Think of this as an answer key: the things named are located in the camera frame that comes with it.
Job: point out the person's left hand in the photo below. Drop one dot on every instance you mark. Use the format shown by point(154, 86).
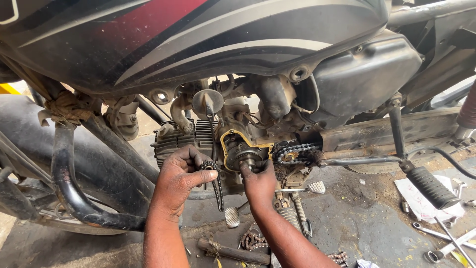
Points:
point(173, 182)

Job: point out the person's right hand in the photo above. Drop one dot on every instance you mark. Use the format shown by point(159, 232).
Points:
point(262, 188)

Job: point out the silver oval pedal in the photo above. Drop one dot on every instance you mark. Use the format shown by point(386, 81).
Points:
point(232, 217)

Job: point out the stand spring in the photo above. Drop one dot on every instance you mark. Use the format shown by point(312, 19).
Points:
point(299, 208)

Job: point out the open crankcase with yellow gasket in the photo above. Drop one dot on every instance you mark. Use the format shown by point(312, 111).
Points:
point(241, 150)

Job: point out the finned grey engine cylinder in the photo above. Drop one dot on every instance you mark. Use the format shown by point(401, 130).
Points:
point(173, 139)

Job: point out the black exhaust pipe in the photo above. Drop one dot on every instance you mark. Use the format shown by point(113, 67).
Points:
point(68, 186)

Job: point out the white cloth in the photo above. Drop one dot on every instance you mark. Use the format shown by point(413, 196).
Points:
point(367, 264)

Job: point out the rusty swingarm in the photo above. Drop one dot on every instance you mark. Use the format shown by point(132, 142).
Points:
point(386, 130)

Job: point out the black motorcycle tyre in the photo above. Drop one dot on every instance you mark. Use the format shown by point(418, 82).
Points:
point(33, 149)

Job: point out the small metal socket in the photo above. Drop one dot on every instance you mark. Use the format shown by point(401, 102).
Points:
point(405, 207)

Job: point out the black red motorcycle fuel tank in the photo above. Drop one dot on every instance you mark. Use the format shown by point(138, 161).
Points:
point(167, 37)

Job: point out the black plastic side cover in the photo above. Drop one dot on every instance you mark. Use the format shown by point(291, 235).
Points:
point(357, 74)

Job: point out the white crumpled paper sheet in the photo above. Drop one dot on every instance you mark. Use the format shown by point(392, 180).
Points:
point(420, 204)

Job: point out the black rubber footpeg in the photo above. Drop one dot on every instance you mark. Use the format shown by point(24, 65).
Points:
point(433, 188)

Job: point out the silver open spanner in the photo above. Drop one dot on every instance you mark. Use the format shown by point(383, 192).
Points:
point(452, 245)

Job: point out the thin metal rod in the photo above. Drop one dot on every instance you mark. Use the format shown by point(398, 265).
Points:
point(455, 242)

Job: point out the black frame downtube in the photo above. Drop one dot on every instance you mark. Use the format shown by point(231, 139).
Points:
point(119, 149)

